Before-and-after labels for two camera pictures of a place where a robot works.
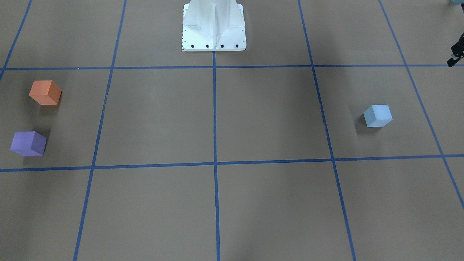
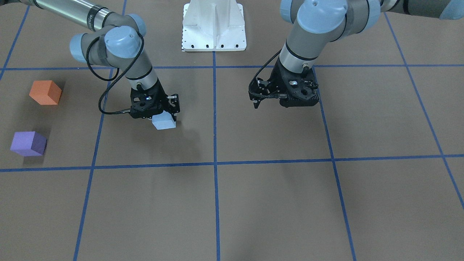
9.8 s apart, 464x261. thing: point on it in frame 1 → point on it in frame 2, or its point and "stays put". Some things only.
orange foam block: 45,92 stays put
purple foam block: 28,143 stays put
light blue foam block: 377,115 → 164,120
